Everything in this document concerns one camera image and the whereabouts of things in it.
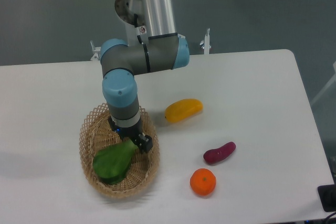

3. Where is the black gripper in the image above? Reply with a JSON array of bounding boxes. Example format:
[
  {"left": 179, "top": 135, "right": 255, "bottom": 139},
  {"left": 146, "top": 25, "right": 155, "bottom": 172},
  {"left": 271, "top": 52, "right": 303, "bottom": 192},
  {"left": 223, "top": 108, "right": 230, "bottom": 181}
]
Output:
[{"left": 108, "top": 117, "right": 153, "bottom": 153}]

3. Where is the green bok choy vegetable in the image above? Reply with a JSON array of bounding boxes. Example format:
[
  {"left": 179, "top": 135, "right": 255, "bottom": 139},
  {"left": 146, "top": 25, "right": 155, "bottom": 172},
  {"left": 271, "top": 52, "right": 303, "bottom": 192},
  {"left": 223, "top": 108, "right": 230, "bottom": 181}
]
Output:
[{"left": 92, "top": 140, "right": 138, "bottom": 185}]

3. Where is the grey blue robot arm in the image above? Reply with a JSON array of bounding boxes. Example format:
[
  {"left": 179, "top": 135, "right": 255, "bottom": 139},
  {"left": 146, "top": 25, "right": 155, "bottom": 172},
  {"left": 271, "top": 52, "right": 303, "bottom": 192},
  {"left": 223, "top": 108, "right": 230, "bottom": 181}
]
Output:
[{"left": 99, "top": 0, "right": 190, "bottom": 152}]

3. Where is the woven wicker basket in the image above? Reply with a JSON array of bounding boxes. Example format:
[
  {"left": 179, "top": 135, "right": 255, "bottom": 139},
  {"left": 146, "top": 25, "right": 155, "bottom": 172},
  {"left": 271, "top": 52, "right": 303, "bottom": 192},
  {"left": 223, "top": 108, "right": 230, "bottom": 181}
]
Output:
[{"left": 79, "top": 103, "right": 160, "bottom": 199}]

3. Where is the yellow mango fruit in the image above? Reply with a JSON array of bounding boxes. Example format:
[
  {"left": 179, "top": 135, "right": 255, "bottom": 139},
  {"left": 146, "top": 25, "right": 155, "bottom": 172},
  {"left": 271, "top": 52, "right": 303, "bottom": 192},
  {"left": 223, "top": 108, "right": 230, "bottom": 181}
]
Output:
[{"left": 164, "top": 99, "right": 203, "bottom": 123}]

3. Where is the purple sweet potato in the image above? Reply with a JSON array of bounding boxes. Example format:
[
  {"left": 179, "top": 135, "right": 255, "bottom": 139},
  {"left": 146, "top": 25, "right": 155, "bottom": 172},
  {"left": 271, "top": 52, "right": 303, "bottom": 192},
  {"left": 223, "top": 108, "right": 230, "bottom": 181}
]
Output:
[{"left": 203, "top": 142, "right": 236, "bottom": 164}]

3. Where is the orange mandarin fruit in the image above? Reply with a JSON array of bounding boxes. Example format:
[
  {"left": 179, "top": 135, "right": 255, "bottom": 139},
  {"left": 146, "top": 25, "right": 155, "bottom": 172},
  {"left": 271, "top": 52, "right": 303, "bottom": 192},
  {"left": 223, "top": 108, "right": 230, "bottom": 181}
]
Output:
[{"left": 190, "top": 168, "right": 216, "bottom": 196}]

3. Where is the black device at edge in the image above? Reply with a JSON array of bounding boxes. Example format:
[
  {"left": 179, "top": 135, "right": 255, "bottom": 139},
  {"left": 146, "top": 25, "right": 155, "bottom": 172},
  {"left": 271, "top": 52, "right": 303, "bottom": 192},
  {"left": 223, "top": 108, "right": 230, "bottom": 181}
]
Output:
[{"left": 317, "top": 184, "right": 335, "bottom": 212}]

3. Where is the white frame at right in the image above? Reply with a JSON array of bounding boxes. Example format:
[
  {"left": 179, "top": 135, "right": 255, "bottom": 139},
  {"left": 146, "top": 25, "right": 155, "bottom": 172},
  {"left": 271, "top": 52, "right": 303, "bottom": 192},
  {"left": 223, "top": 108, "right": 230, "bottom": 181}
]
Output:
[{"left": 310, "top": 62, "right": 336, "bottom": 106}]

